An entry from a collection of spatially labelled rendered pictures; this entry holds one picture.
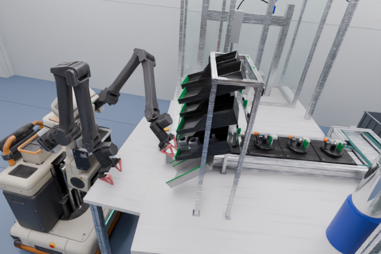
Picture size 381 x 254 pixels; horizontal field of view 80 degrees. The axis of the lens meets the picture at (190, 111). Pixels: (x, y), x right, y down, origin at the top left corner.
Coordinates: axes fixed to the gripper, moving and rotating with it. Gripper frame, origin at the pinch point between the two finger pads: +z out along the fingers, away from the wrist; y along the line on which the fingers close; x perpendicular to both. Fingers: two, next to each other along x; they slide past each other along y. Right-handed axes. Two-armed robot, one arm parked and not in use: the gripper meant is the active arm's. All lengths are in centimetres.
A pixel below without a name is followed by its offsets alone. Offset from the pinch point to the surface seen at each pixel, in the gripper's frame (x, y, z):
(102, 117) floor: 154, 202, -41
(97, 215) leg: 61, -9, 7
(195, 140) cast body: -18.3, -12.4, -3.4
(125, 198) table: 37.7, -9.0, 6.3
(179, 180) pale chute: 1.5, -12.5, 10.6
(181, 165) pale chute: 1.8, 0.5, 9.7
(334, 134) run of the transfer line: -91, 74, 83
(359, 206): -65, -22, 58
